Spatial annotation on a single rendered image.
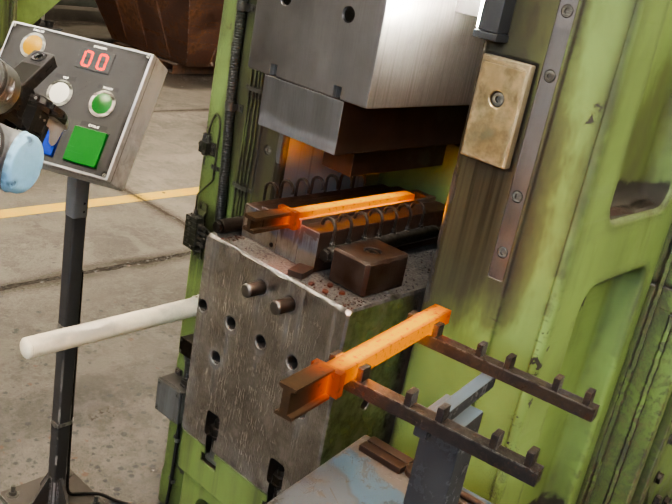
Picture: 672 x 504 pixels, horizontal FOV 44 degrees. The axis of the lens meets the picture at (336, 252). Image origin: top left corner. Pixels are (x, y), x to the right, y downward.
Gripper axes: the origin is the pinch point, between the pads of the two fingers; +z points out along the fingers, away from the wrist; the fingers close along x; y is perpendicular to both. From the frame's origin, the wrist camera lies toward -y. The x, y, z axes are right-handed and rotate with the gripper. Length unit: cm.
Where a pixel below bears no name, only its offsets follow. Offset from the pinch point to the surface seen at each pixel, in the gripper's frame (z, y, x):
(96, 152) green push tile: 9.9, 1.8, 3.0
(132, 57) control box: 10.8, -19.4, 2.7
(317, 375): -37, 30, 70
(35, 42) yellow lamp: 10.4, -17.4, -19.5
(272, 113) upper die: 2.2, -12.4, 38.5
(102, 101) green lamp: 10.3, -8.7, 0.1
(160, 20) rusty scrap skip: 532, -235, -293
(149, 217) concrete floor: 250, -19, -99
